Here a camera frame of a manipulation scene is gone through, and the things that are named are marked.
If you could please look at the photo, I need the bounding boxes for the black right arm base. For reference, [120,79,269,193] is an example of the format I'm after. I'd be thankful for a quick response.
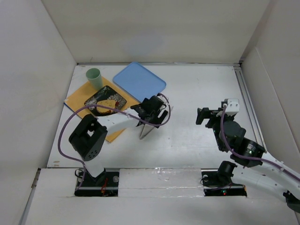
[200,161,247,197]

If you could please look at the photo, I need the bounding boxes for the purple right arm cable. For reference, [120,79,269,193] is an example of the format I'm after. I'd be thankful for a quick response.
[220,105,300,191]

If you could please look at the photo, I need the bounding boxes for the black floral square plate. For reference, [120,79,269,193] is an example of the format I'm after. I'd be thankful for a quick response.
[84,85,127,117]

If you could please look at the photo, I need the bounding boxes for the metal tongs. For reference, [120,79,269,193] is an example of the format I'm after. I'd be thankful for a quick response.
[139,105,174,141]

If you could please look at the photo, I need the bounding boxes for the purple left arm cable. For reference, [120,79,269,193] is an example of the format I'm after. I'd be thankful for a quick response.
[58,93,171,191]

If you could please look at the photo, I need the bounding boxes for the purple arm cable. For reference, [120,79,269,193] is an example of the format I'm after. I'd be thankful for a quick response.
[58,93,171,191]
[220,105,300,191]

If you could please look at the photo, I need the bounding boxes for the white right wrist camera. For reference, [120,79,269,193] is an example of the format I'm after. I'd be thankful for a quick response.
[225,98,240,116]

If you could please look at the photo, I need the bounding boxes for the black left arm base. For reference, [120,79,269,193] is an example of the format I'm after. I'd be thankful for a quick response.
[74,169,120,197]

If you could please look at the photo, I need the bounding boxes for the green plastic cup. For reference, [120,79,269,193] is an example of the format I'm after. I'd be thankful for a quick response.
[86,68,103,90]

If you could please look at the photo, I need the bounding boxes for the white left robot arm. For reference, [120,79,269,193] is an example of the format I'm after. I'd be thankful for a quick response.
[69,94,170,179]

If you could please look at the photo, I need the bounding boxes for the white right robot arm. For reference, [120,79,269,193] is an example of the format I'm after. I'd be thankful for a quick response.
[195,99,300,213]

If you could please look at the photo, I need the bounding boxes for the aluminium frame rail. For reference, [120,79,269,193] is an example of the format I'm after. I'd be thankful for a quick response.
[233,63,267,149]

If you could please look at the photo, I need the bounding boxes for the toasted bread slice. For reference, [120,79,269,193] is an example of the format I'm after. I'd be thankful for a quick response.
[97,99,117,114]

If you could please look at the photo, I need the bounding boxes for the blue plastic tray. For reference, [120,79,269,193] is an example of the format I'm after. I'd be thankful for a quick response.
[112,62,166,102]

